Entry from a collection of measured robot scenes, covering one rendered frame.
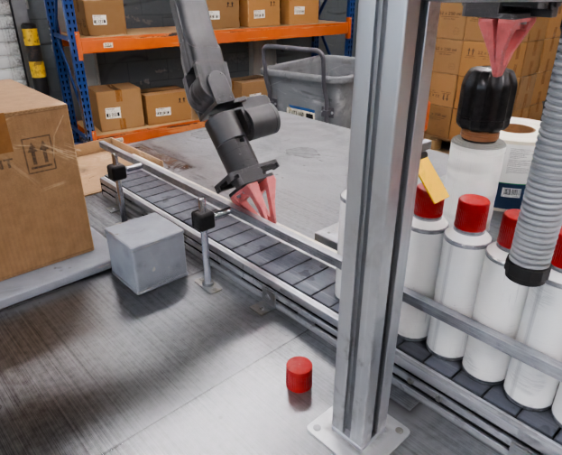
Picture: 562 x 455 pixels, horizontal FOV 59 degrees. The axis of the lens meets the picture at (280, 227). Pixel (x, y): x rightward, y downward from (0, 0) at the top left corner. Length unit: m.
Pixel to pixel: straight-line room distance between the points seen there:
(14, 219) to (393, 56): 0.68
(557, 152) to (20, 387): 0.65
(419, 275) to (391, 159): 0.24
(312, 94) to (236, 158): 2.28
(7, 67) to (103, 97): 0.85
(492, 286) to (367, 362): 0.16
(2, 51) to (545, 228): 4.56
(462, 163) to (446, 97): 3.41
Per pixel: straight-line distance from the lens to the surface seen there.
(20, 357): 0.80
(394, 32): 0.40
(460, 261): 0.59
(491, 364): 0.63
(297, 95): 3.16
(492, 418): 0.62
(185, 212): 1.02
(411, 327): 0.67
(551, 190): 0.42
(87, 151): 1.59
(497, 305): 0.58
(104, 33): 4.28
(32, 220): 0.92
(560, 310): 0.56
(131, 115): 4.41
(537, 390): 0.62
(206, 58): 0.87
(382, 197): 0.43
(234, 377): 0.69
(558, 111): 0.40
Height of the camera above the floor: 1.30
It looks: 26 degrees down
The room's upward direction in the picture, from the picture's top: straight up
